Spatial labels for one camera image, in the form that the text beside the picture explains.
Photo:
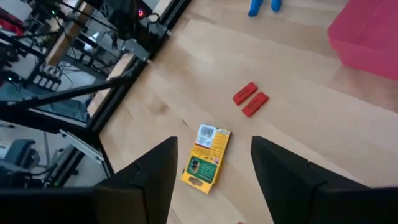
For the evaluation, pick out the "pink plastic tray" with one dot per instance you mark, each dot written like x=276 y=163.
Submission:
x=367 y=37

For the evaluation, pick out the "silver aluminium rail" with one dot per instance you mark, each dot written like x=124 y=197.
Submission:
x=82 y=146

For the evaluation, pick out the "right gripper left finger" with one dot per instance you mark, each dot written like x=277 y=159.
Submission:
x=149 y=186

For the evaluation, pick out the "wooden plank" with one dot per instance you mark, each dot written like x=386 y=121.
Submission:
x=66 y=35

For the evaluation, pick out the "black aluminium table frame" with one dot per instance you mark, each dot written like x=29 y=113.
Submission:
x=124 y=81

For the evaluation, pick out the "grey machine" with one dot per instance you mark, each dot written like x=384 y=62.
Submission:
x=18 y=152

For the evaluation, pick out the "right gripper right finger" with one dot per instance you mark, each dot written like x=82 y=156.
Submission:
x=289 y=186

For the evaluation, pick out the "white power strip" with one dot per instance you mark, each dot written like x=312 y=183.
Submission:
x=46 y=79

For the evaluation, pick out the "red eraser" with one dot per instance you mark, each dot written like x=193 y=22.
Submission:
x=245 y=92
x=255 y=104

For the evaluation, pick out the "yellow crayon box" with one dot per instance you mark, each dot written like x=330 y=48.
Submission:
x=205 y=155

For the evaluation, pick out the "small camera module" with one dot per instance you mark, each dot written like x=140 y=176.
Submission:
x=124 y=18

